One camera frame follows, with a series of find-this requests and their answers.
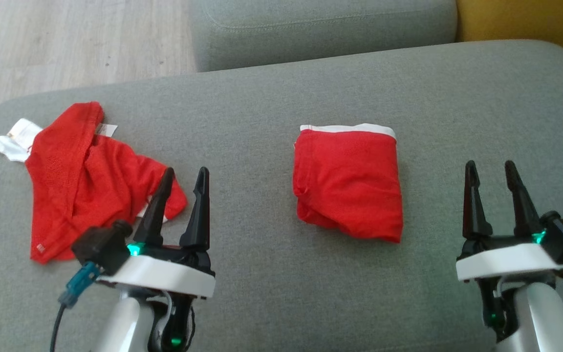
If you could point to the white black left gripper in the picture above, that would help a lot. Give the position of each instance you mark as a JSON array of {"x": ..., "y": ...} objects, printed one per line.
[{"x": 164, "y": 274}]

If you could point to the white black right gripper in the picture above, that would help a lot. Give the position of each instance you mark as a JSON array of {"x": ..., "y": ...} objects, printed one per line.
[{"x": 501, "y": 259}]

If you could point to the red jersey with white sleeves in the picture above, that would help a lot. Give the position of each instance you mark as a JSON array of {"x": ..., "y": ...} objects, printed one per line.
[{"x": 96, "y": 181}]

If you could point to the red shorts with white trim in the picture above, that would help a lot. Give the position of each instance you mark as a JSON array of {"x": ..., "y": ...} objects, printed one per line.
[{"x": 350, "y": 181}]

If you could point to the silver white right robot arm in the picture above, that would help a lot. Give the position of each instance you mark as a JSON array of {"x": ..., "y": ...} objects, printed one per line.
[{"x": 540, "y": 318}]

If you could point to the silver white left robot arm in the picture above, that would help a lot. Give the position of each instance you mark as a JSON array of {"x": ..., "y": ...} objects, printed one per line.
[{"x": 125, "y": 322}]

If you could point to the large grey fabric sofa ottoman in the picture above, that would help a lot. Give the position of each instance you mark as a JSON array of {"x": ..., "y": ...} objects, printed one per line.
[{"x": 281, "y": 293}]

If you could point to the large yellow sofa back cushion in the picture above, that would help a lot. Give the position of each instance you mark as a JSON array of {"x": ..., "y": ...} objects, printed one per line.
[{"x": 526, "y": 22}]

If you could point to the grey fabric sofa seat cushion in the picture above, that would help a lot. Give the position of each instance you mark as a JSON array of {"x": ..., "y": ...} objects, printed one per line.
[{"x": 320, "y": 29}]

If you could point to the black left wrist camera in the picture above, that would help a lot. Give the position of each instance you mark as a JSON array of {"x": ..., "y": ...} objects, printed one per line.
[{"x": 100, "y": 244}]

